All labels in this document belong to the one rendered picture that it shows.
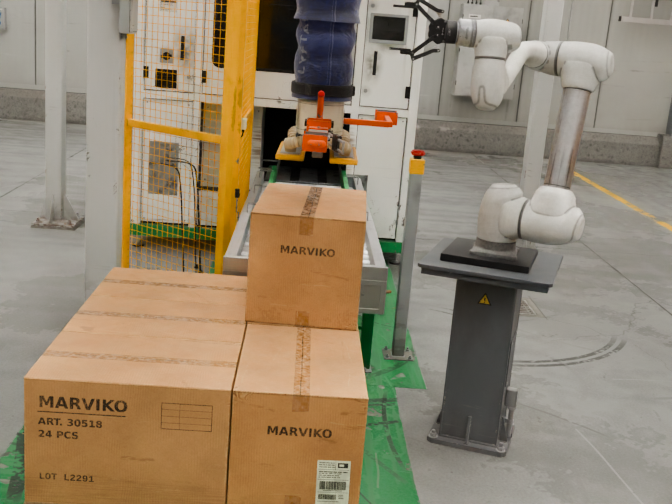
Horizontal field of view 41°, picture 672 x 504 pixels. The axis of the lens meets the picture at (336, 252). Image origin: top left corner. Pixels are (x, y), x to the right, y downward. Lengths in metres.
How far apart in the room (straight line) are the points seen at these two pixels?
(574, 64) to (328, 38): 0.93
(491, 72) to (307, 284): 0.95
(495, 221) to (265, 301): 0.93
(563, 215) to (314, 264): 0.94
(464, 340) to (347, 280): 0.64
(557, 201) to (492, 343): 0.60
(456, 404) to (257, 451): 1.17
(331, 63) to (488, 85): 0.57
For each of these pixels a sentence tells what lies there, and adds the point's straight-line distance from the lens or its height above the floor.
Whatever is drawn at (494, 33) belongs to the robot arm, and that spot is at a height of 1.60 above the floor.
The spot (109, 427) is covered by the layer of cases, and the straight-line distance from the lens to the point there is 2.76.
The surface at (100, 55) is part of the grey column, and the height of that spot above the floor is 1.36.
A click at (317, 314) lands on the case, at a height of 0.59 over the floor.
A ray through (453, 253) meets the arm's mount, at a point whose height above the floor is 0.78.
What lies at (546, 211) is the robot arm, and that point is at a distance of 3.42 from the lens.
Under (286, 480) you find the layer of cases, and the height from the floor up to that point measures 0.27.
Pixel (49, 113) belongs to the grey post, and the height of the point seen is 0.81.
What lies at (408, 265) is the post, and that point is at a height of 0.48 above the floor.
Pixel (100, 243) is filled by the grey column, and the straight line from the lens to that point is 4.64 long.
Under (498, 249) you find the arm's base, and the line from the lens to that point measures 3.50.
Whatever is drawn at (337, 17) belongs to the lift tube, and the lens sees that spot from 3.20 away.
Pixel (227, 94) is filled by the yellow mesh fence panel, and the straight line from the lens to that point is 4.47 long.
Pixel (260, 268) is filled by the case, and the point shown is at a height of 0.74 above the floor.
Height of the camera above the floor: 1.60
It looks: 14 degrees down
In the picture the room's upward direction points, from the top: 5 degrees clockwise
